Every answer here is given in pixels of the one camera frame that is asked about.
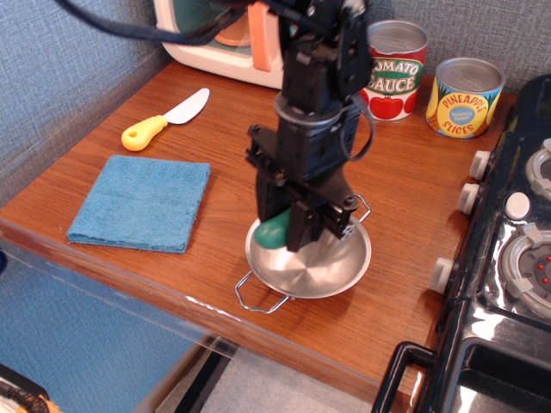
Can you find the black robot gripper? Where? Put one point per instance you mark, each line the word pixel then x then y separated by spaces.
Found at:
pixel 300 166

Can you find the green toy sausage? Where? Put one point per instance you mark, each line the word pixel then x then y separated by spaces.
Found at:
pixel 272 233

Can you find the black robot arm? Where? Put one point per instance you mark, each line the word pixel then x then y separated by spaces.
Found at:
pixel 326 57

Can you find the blue folded cloth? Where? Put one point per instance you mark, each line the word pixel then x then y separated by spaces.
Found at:
pixel 142 203

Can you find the teal toy microwave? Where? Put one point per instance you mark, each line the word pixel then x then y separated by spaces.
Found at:
pixel 249 50

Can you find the white stove knob bottom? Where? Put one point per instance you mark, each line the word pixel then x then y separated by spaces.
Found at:
pixel 440 274

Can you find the white stove knob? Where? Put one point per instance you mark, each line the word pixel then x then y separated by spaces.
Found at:
pixel 479 164
pixel 440 274
pixel 467 198

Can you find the white stove knob middle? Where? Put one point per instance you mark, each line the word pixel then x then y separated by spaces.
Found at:
pixel 467 198

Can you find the white stove knob top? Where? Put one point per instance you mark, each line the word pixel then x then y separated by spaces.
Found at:
pixel 479 164

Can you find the tomato sauce can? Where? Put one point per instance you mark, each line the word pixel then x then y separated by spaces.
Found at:
pixel 399 49

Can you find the pineapple slices can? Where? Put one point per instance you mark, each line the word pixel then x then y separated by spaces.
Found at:
pixel 464 97

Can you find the black toy stove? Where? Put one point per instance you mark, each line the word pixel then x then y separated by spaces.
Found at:
pixel 492 351

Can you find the orange object bottom left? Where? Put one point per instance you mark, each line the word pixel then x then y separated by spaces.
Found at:
pixel 23 401

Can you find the steel pot with handles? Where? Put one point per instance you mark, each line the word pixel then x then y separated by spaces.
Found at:
pixel 319 270

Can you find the yellow handled toy knife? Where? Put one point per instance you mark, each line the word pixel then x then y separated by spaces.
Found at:
pixel 138 136

